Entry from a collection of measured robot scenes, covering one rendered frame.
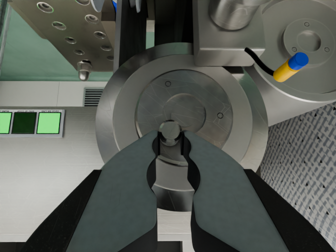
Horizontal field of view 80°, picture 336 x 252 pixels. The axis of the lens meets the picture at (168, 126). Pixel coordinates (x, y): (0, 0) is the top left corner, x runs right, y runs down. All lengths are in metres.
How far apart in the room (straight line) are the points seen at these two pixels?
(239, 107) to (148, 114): 0.08
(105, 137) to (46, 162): 0.40
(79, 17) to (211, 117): 0.34
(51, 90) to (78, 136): 2.93
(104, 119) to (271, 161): 0.31
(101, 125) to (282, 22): 0.20
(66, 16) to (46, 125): 0.27
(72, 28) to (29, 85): 3.20
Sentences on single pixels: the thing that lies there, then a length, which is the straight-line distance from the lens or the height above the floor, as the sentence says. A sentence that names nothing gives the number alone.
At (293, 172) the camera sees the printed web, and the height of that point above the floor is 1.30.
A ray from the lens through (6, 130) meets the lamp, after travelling 0.63.
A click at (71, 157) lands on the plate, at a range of 0.54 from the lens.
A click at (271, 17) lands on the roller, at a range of 0.25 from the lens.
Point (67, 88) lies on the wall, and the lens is 3.36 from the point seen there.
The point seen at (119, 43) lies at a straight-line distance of 0.21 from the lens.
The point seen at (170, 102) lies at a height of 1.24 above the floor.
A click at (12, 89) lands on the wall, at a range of 3.76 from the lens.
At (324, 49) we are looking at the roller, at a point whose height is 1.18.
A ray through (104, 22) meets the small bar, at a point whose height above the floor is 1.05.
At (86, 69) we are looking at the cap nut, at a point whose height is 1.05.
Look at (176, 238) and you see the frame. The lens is 0.53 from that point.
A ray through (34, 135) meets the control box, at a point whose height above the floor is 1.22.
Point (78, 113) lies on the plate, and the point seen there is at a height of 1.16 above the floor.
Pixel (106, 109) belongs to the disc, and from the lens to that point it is 0.18.
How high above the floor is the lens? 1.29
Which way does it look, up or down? 11 degrees down
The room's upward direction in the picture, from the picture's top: 180 degrees clockwise
